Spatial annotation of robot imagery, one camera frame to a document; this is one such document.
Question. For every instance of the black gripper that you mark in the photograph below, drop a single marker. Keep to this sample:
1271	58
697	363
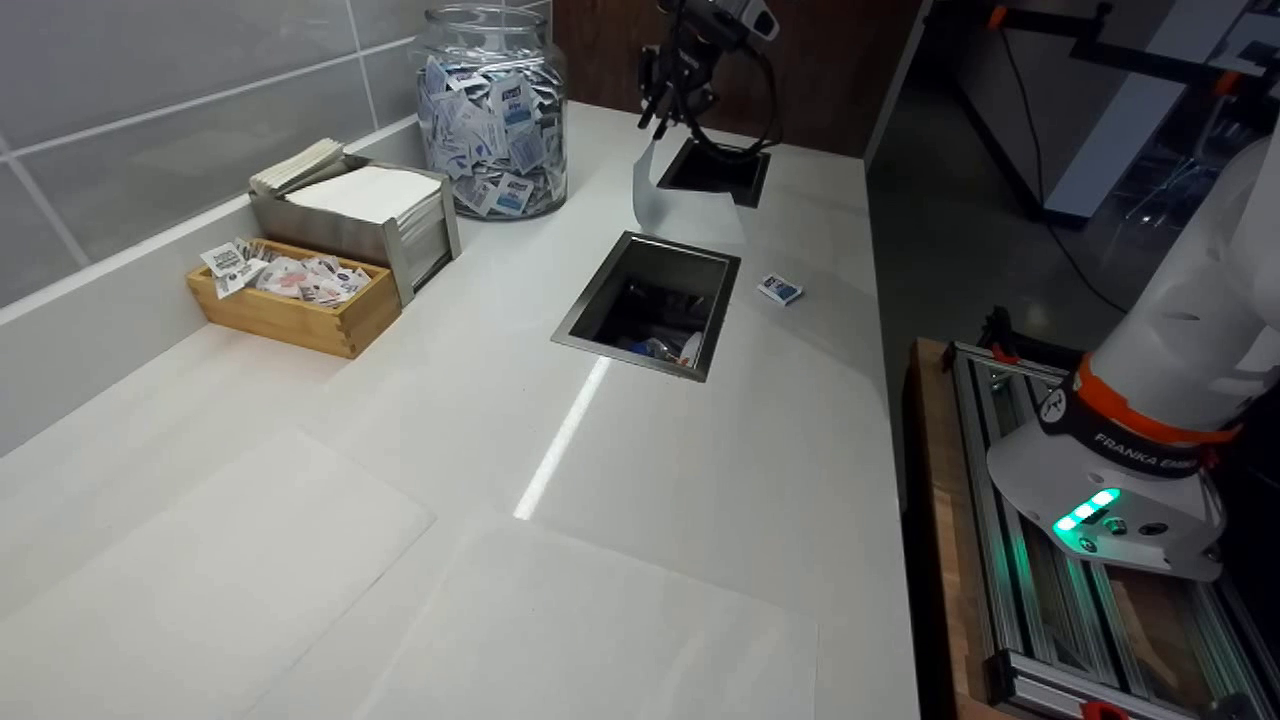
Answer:
686	65

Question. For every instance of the white tissue piece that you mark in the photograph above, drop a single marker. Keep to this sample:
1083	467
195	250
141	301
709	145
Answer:
651	182

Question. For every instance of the white sachet with blue print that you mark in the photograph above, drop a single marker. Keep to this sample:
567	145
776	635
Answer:
783	291

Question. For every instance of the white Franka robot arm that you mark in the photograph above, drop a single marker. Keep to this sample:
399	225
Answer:
1185	346

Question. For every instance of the steel-framed empty bin opening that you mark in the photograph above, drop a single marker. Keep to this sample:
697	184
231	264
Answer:
720	169

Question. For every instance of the steel-framed bin opening with trash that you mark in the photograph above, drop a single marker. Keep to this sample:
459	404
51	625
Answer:
572	324

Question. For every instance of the wooden sachet box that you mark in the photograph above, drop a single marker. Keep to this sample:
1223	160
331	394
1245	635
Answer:
302	317

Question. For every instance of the dark wooden cabinet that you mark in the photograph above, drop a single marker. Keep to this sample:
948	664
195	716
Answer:
600	55

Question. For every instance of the glass jar of sachets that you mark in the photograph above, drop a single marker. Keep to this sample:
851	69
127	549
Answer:
494	112

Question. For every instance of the blue printed wrapper trash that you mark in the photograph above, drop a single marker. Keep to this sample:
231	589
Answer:
656	348

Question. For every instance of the crumpled white paper trash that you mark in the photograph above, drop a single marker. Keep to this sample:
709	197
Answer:
690	348

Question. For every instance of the steel napkin dispenser box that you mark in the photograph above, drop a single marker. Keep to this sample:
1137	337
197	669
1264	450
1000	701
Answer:
366	221

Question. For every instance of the beige napkin bundle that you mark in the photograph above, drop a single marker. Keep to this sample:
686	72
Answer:
302	160

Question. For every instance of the black stand with orange joints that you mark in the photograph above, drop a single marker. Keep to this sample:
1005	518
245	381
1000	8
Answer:
1133	55

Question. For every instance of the white board panel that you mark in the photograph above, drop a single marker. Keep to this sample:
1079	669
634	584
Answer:
1144	93

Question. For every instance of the wooden base board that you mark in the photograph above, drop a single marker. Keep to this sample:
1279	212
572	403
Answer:
943	562

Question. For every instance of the aluminium rail frame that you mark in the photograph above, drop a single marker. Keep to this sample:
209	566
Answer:
1053	625

